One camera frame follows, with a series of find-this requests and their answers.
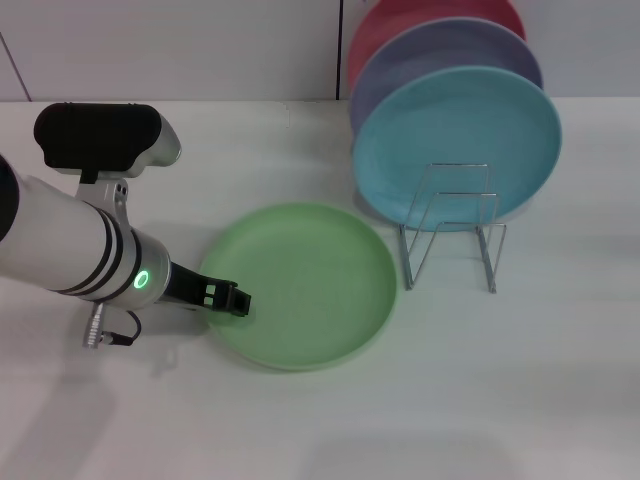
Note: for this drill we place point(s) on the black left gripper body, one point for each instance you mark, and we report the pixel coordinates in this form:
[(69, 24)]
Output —
[(185, 285)]

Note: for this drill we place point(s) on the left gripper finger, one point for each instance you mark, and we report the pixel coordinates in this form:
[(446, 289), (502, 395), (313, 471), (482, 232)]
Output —
[(230, 297)]

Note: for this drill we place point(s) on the green round plate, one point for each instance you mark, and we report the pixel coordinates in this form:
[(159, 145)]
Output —
[(310, 285)]

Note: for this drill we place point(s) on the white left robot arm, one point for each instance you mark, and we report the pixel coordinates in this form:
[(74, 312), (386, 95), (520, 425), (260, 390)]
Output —
[(50, 235)]

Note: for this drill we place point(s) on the teal round plate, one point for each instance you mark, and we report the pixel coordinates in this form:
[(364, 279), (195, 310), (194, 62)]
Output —
[(450, 125)]

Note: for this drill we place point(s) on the purple round plate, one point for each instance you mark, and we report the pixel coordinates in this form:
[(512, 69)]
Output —
[(440, 50)]

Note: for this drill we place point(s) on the red round plate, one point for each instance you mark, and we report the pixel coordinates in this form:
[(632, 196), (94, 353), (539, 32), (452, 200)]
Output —
[(400, 20)]

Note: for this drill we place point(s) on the left wrist camera housing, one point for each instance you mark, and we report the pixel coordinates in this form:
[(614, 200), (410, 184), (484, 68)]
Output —
[(100, 135)]

